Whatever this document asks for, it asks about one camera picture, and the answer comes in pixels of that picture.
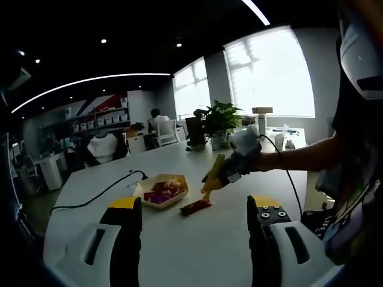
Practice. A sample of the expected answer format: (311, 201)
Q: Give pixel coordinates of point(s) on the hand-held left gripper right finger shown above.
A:
(260, 239)

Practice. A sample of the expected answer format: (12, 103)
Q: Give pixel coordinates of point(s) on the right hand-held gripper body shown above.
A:
(243, 140)

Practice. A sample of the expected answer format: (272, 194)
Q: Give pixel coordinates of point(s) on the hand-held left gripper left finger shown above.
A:
(125, 239)

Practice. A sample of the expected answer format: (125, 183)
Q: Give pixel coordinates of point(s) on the long dark red food bar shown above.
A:
(194, 207)

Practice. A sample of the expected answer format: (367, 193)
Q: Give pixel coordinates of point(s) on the beige paper container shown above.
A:
(161, 206)

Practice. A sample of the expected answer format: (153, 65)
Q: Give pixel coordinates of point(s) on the pile of food snacks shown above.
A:
(167, 188)

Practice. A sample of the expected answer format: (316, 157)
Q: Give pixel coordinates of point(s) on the purple food packet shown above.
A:
(160, 198)

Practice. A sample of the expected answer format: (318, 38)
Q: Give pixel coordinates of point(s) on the person's right hand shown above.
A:
(252, 163)

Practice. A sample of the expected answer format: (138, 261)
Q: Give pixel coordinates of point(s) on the potted green plant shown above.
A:
(221, 116)

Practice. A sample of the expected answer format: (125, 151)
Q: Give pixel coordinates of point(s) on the cardboard box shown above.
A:
(261, 110)

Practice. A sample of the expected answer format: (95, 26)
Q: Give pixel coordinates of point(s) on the dark flat panel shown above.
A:
(194, 131)

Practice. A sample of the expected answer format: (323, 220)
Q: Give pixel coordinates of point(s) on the bright window with blinds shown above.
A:
(269, 71)
(191, 89)

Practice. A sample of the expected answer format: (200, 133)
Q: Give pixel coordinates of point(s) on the grey office chair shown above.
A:
(327, 182)

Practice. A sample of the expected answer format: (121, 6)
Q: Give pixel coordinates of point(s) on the white drawer cabinet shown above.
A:
(136, 143)

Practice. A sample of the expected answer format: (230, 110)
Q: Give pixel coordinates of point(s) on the black and white office chair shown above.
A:
(101, 146)

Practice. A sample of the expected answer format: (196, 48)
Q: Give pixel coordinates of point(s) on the white office desk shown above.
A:
(52, 172)

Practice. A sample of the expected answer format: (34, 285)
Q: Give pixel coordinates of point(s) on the small green plant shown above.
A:
(138, 126)

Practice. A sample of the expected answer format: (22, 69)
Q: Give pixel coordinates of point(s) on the person's dark printed shirt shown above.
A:
(356, 119)

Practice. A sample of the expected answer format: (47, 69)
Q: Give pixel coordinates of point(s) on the ceiling track spotlight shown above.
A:
(179, 45)

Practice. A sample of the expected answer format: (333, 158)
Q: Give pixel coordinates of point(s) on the metal storage shelf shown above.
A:
(110, 124)

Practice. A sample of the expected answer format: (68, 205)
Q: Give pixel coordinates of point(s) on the row of white storage bins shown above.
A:
(104, 121)

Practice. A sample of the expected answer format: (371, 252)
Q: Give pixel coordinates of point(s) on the linear ceiling light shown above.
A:
(134, 74)
(260, 15)

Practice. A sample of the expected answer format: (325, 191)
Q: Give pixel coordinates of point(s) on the white chest-worn device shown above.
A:
(356, 53)

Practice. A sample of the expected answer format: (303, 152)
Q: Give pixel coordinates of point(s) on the ceiling air conditioner unit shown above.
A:
(19, 78)

